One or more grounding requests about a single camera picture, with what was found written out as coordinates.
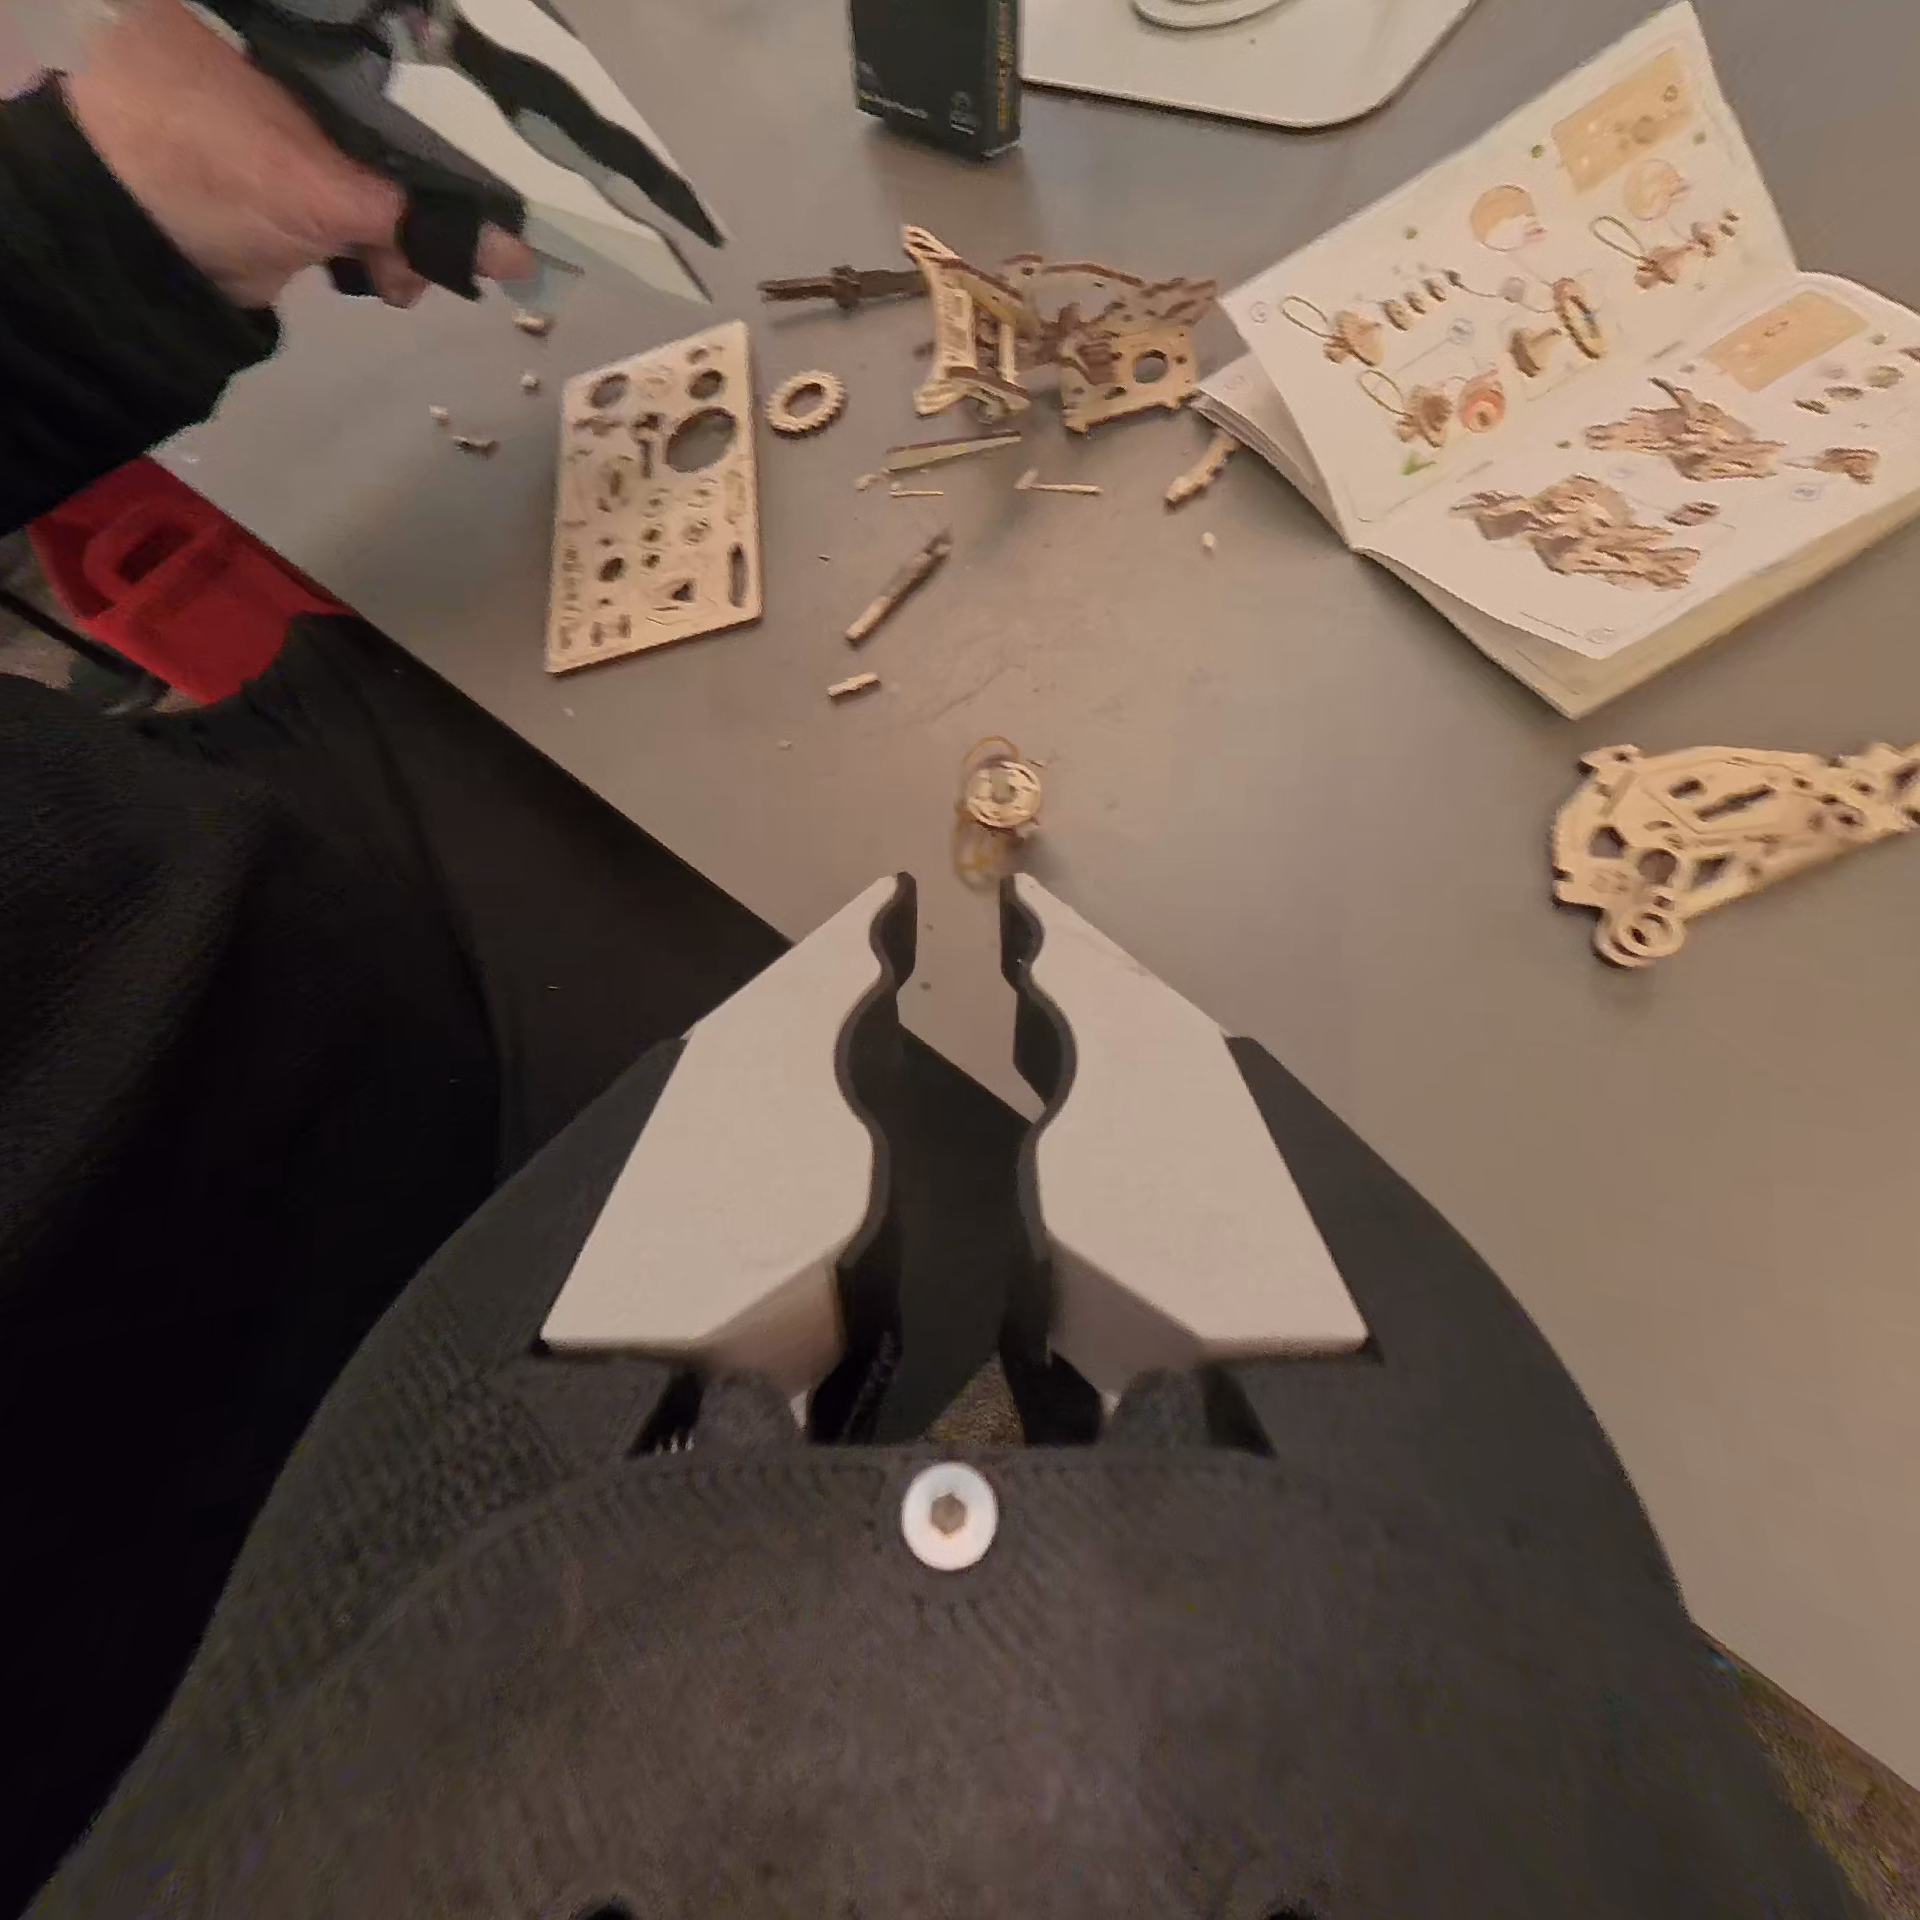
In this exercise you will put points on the white instruction booklet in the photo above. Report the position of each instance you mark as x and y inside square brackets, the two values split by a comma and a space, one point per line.
[1500, 585]

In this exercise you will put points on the person's left forearm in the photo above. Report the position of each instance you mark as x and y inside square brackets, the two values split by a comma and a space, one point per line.
[91, 301]

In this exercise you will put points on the wooden parts sheet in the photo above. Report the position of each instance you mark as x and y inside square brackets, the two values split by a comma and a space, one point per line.
[586, 632]

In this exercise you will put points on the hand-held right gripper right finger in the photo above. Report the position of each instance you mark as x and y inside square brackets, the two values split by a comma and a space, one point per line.
[1200, 1201]

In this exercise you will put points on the wooden wheel axle assembly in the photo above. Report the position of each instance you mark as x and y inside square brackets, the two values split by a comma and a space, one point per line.
[1003, 796]

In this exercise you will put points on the small notched wooden peg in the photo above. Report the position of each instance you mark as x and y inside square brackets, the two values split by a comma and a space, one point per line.
[855, 686]

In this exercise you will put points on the forked wooden rod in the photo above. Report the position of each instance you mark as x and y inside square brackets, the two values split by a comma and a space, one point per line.
[896, 585]

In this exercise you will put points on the person's left hand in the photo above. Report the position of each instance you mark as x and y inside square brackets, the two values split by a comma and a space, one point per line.
[195, 151]

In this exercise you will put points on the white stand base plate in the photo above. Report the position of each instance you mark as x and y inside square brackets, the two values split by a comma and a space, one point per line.
[1275, 60]

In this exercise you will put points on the wooden chassis assembly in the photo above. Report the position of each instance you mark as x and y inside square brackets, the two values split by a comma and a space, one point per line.
[1592, 857]

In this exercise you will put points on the toothed wooden strip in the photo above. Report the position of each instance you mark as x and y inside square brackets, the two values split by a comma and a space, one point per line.
[1200, 472]

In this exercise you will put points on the dark wooden axle shaft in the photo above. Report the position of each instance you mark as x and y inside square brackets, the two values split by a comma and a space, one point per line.
[842, 285]

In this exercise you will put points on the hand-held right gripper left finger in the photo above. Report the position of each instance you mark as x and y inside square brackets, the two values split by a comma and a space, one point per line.
[719, 1201]

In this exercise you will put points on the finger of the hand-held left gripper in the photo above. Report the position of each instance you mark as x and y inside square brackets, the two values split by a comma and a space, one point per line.
[600, 90]
[616, 241]

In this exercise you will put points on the red plastic crate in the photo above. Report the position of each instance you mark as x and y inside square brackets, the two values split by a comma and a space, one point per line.
[227, 632]

